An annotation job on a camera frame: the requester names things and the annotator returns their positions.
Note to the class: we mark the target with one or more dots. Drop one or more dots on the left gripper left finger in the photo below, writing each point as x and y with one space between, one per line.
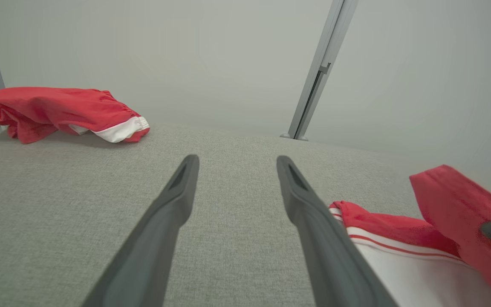
156 238

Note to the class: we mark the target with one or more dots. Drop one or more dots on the red shorts with white hem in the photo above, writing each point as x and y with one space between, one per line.
45 108

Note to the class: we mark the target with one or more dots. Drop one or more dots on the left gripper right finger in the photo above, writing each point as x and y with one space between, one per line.
330 256

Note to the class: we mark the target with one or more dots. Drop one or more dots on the grey fabric covered table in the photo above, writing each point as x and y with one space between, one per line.
237 213

